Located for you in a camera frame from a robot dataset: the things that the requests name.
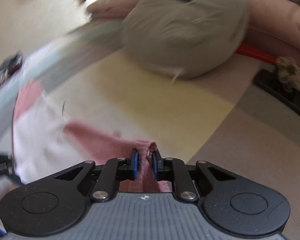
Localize black hair clip with flower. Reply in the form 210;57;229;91
253;56;300;116

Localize grey cat face cushion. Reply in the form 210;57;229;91
122;0;249;79

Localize floral cream rolled quilt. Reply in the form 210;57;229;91
87;0;300;67

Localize pink and white knit sweater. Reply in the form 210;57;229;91
0;80;170;192

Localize red stick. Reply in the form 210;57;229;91
236;43;277;65

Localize patterned slippers on floor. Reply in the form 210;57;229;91
0;51;24;87

